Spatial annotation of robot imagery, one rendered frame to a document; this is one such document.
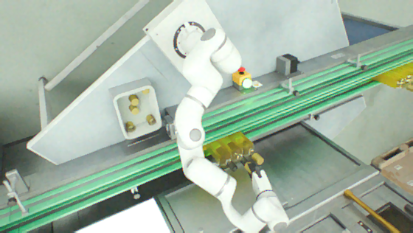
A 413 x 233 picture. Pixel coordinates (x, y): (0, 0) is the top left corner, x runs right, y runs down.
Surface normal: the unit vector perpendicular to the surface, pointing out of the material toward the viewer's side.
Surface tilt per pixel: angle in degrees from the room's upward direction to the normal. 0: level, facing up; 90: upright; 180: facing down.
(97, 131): 0
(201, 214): 90
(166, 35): 4
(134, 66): 0
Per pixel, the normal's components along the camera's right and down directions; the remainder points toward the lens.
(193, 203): -0.09, -0.82
